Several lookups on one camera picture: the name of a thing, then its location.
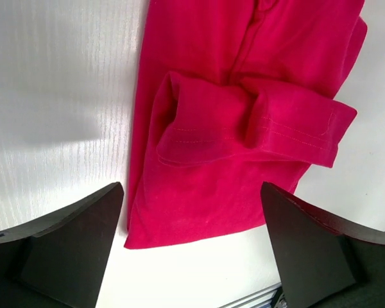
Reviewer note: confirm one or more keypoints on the red t-shirt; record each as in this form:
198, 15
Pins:
232, 94

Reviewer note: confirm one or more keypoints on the aluminium mounting rail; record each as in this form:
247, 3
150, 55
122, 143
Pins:
269, 297

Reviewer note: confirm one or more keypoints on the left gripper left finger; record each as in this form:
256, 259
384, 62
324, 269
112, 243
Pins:
59, 259

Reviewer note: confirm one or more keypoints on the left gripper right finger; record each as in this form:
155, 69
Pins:
323, 260

